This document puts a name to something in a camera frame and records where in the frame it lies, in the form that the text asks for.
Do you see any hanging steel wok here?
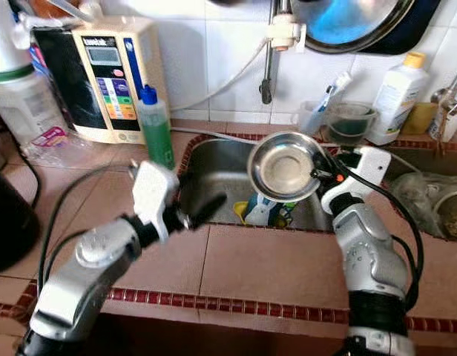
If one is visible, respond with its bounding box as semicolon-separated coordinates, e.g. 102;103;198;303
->
292;0;418;54

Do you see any green dish soap bottle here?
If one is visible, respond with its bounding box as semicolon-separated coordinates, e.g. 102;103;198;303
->
136;84;176;170

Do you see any stainless steel double sink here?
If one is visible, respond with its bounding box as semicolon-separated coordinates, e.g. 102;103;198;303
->
177;133;457;240

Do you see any shallow steel dish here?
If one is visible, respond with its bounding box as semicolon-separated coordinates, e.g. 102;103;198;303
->
247;131;326;202

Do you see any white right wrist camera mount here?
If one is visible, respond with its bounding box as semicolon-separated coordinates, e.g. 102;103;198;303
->
321;146;391;216

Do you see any white detergent bottle yellow cap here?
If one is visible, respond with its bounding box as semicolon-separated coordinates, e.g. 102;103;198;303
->
366;52;428;145

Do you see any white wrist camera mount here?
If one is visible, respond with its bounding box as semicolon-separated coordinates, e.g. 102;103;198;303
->
321;146;391;216
132;162;180;242

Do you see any white tap diverter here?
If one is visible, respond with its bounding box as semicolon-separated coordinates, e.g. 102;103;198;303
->
266;11;307;53

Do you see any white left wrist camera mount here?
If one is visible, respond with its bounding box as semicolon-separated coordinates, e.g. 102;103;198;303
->
132;162;180;242

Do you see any chrome wall tap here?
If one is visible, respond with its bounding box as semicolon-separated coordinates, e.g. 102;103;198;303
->
260;0;281;105

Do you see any white curved supply hose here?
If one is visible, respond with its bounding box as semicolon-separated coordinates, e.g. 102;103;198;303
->
169;41;270;112

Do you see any clear plastic toothbrush cup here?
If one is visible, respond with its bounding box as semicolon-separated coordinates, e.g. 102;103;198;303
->
295;100;333;134

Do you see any blue-grey plastic cup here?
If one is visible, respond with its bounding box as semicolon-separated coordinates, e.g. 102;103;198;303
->
243;194;296;227

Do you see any clear plastic bag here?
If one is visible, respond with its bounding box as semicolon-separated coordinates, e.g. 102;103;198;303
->
390;172;457;240

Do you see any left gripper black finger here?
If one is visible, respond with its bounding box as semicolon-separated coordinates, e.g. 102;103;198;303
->
193;194;227;226

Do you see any beige water ionizer appliance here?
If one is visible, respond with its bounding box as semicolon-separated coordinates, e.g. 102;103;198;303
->
32;16;170;143

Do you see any clear packet pink label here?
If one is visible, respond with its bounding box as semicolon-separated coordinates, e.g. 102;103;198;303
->
32;126;88;165

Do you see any steel pot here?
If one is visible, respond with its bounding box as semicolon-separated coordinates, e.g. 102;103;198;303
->
433;189;457;240

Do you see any clear plastic bucket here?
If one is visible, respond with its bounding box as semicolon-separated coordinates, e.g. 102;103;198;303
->
325;102;378;145

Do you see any black kettle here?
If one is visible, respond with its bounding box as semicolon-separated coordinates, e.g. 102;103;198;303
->
0;171;36;271

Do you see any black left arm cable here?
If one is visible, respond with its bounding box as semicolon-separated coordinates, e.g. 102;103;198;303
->
36;167;140;297

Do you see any plain yellow sponge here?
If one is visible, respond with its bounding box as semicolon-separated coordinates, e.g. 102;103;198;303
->
403;102;437;136

